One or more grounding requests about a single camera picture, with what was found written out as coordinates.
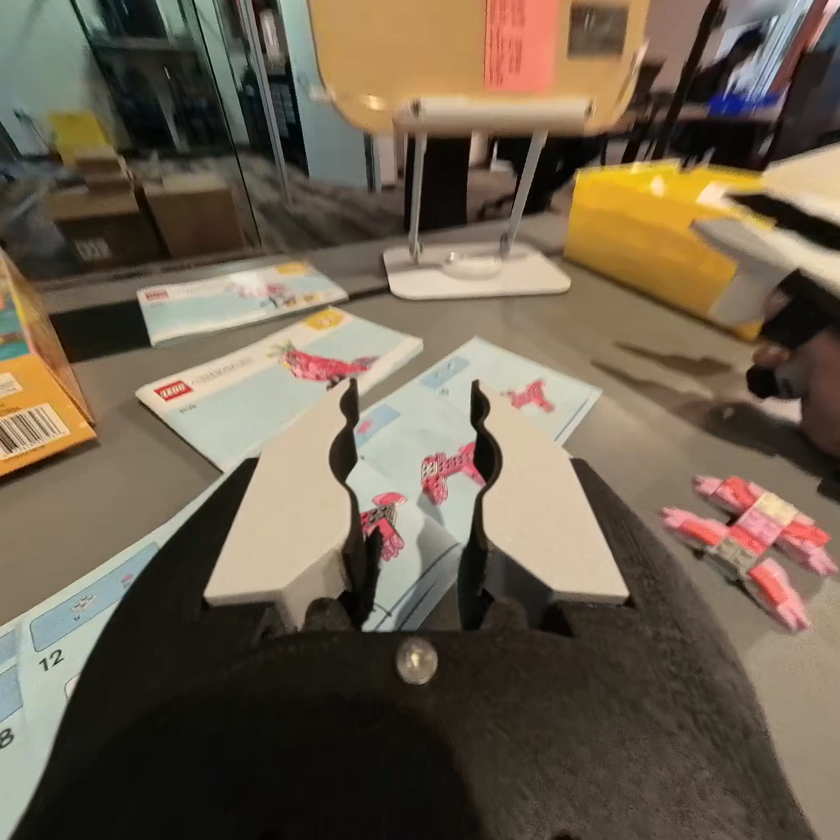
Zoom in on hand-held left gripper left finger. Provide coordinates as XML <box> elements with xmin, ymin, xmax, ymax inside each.
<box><xmin>203</xmin><ymin>377</ymin><xmax>362</xmax><ymax>608</ymax></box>

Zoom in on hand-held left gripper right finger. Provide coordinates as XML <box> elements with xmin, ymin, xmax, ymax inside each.
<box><xmin>469</xmin><ymin>379</ymin><xmax>632</xmax><ymax>606</ymax></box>

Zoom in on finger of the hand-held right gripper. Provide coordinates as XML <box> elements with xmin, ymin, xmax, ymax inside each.
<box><xmin>725</xmin><ymin>146</ymin><xmax>840</xmax><ymax>249</ymax></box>
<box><xmin>692</xmin><ymin>217</ymin><xmax>840</xmax><ymax>329</ymax></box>

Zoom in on pink and red brick model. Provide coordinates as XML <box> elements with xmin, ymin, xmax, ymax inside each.
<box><xmin>661</xmin><ymin>474</ymin><xmax>840</xmax><ymax>633</ymax></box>

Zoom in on wooden desk lamp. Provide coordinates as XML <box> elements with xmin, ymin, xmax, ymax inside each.
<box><xmin>307</xmin><ymin>0</ymin><xmax>651</xmax><ymax>301</ymax></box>

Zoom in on person's right hand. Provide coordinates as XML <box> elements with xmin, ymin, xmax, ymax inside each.
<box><xmin>753</xmin><ymin>322</ymin><xmax>840</xmax><ymax>460</ymax></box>

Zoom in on yellow lego box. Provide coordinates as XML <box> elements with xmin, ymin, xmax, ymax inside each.
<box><xmin>563</xmin><ymin>161</ymin><xmax>778</xmax><ymax>342</ymax></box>

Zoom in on closed booklet with bird cover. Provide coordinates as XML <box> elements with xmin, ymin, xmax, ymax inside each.
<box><xmin>134</xmin><ymin>306</ymin><xmax>425</xmax><ymax>473</ymax></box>

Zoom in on black light stand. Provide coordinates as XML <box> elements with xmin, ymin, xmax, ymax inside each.
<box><xmin>646</xmin><ymin>0</ymin><xmax>726</xmax><ymax>165</ymax></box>

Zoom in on open light blue instruction booklet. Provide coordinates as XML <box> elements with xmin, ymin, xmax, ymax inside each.
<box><xmin>0</xmin><ymin>336</ymin><xmax>603</xmax><ymax>795</ymax></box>

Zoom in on closed light blue instruction booklet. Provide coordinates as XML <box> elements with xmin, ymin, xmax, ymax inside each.
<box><xmin>136</xmin><ymin>261</ymin><xmax>350</xmax><ymax>347</ymax></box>

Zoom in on orange brick set box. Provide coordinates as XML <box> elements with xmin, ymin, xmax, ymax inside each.
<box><xmin>0</xmin><ymin>249</ymin><xmax>98</xmax><ymax>480</ymax></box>

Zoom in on cardboard box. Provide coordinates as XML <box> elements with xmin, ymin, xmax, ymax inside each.
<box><xmin>47</xmin><ymin>189</ymin><xmax>144</xmax><ymax>265</ymax></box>
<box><xmin>141</xmin><ymin>182</ymin><xmax>245</xmax><ymax>261</ymax></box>

